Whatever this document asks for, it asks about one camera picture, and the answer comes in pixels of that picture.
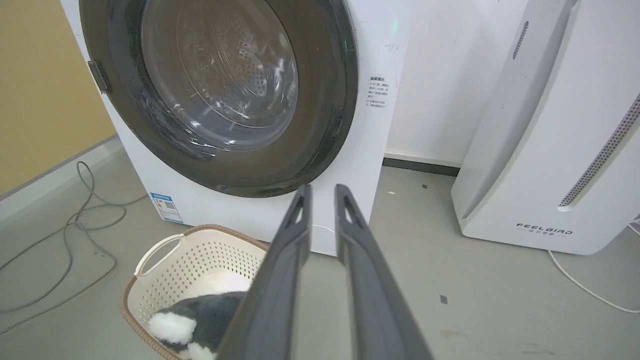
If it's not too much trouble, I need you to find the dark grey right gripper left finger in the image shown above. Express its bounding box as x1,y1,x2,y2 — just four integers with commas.
216,184,313,360

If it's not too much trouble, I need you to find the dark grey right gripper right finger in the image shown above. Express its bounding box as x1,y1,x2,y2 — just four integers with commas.
334,184,435,360

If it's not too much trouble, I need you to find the white front-load washing machine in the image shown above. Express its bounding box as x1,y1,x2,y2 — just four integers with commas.
60,0,416,257

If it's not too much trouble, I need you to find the dark round washing machine door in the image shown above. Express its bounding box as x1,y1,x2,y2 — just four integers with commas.
79,0,359,198

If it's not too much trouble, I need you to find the grey and white plush toy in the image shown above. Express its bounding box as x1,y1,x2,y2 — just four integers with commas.
148,291,248,360

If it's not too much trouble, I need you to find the cream perforated laundry basket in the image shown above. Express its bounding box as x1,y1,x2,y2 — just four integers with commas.
120,224,271,360

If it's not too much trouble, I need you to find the blue energy label sticker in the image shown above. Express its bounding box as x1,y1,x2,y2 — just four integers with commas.
150,192,184,224

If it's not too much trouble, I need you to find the white Feelbird air purifier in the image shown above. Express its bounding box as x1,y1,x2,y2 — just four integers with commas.
451,0,640,256

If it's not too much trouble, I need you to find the white power cable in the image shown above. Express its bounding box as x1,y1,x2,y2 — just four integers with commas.
548,220,640,314

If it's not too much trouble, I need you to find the grey power cable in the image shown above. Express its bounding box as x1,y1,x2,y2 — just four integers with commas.
0,161,147,335

